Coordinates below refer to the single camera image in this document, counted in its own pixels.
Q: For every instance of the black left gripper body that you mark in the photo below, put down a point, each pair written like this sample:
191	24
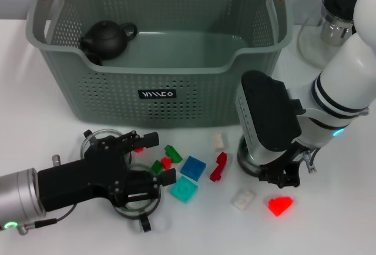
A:
79	181

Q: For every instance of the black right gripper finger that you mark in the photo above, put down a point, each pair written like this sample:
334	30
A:
282	177

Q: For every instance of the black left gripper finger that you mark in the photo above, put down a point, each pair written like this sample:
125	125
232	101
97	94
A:
169	177
149	140

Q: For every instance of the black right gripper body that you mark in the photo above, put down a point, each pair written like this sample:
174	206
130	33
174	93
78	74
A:
295	156

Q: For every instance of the glass teacup black sleeve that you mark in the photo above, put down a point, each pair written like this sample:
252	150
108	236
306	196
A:
242	161
88	139
145	222

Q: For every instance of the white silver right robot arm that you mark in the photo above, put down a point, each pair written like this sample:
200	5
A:
346	70

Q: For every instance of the grey-green perforated storage bin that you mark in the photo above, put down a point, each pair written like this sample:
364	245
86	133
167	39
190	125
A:
176	105

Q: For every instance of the small red building brick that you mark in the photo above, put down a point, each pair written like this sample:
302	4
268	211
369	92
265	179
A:
138	149
166	163

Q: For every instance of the small green building brick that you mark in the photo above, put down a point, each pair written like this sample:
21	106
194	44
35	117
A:
156	167

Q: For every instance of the teal square building plate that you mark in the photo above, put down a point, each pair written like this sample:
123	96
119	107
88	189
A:
183	190

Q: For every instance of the long green building brick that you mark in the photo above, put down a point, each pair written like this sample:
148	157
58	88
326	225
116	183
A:
173	152

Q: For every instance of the blue square building plate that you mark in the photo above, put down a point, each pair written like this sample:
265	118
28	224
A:
192	169

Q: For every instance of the bright red slope brick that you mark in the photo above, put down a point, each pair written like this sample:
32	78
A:
280	205

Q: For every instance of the white two-stud building brick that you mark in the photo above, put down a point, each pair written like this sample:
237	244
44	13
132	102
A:
243	200

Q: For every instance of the dark red curved brick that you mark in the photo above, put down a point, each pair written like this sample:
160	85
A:
218	167

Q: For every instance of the cream long building brick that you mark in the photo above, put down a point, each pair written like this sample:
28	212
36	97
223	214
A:
218	142

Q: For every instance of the black clay teapot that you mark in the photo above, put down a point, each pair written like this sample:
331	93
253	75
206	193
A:
105	39

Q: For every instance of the glass pitcher black lid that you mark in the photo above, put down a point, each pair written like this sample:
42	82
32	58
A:
332	28

